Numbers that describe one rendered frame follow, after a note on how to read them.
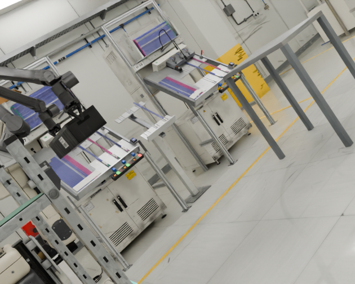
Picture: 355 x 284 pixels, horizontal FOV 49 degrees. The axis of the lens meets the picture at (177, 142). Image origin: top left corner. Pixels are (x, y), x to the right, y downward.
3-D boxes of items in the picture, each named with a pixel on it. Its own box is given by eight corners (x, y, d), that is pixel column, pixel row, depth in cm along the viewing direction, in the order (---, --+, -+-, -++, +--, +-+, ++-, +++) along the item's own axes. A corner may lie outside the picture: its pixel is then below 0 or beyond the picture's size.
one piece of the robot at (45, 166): (41, 203, 188) (13, 168, 185) (36, 205, 213) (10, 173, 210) (69, 183, 195) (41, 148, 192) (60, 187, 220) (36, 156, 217)
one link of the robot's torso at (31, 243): (52, 281, 189) (20, 242, 186) (45, 274, 215) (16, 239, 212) (96, 243, 201) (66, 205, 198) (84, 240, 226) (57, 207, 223)
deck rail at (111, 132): (140, 150, 348) (139, 145, 344) (138, 152, 347) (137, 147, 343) (89, 120, 386) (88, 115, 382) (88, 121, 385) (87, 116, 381)
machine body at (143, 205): (171, 212, 380) (132, 160, 372) (117, 263, 345) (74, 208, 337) (144, 215, 435) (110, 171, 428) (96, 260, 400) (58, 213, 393)
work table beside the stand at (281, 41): (350, 146, 251) (280, 41, 241) (279, 159, 313) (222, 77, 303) (384, 108, 270) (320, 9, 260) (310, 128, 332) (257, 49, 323)
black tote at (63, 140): (60, 159, 237) (48, 144, 235) (83, 142, 244) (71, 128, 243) (79, 143, 186) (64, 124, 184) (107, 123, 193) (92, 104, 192)
